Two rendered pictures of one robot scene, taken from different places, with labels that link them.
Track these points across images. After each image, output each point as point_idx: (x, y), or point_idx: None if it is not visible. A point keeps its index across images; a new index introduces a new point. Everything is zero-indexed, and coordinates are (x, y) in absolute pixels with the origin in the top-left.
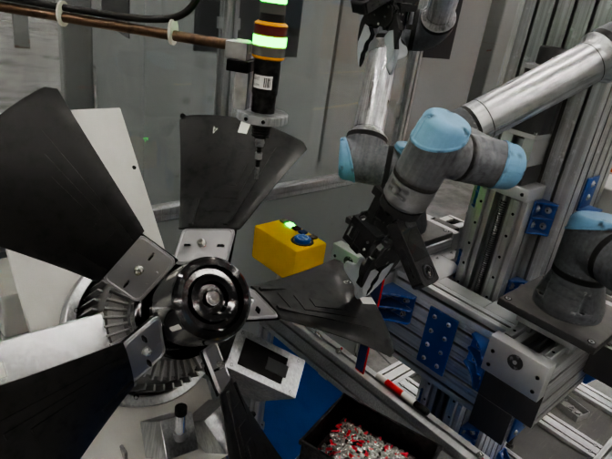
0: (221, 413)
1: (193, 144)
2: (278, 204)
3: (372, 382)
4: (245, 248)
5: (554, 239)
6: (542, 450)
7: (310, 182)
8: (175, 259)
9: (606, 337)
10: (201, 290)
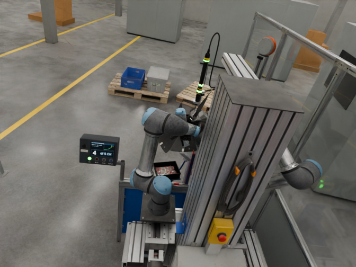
0: None
1: None
2: (283, 217)
3: (181, 183)
4: (270, 215)
5: (180, 218)
6: None
7: (293, 228)
8: (193, 115)
9: (142, 199)
10: (186, 117)
